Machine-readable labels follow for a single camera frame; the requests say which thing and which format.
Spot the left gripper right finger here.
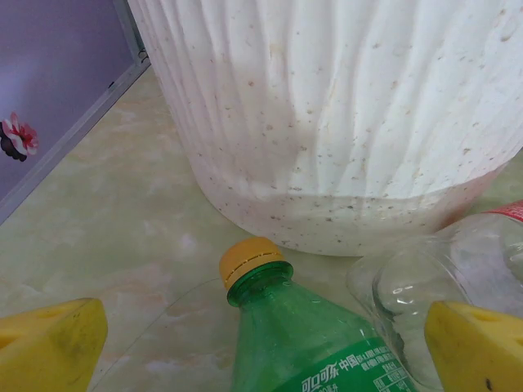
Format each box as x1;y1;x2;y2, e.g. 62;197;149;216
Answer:
424;301;523;392

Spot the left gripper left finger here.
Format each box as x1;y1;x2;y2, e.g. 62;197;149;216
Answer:
0;297;110;392

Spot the clear bottle red label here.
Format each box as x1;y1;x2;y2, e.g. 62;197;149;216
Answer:
346;199;523;392

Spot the green bottle yellow cap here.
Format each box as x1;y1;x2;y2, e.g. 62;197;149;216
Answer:
219;237;426;392

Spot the white speckled ribbed bin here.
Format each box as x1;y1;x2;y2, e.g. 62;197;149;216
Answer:
126;0;523;258

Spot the aluminium frame side rail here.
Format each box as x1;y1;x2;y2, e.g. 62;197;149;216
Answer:
0;56;153;226

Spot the aluminium frame post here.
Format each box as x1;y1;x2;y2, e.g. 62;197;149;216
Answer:
113;0;151;66

